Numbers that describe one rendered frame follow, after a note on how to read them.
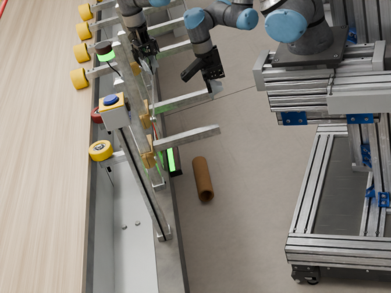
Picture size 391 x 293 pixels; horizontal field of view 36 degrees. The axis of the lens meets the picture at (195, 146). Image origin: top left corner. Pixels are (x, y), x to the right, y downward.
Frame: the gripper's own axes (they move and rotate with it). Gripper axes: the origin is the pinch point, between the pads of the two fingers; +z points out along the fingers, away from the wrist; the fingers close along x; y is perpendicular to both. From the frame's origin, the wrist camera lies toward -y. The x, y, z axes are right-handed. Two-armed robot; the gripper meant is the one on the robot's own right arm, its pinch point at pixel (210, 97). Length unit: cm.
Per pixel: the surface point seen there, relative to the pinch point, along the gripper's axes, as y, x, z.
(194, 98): -6.3, -1.6, -2.5
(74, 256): -48, -76, -8
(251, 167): 10, 58, 83
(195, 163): -18, 66, 75
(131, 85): -26.3, -5.8, -17.2
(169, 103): -15.7, -1.5, -3.5
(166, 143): -19.3, -26.6, -2.6
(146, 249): -35, -50, 20
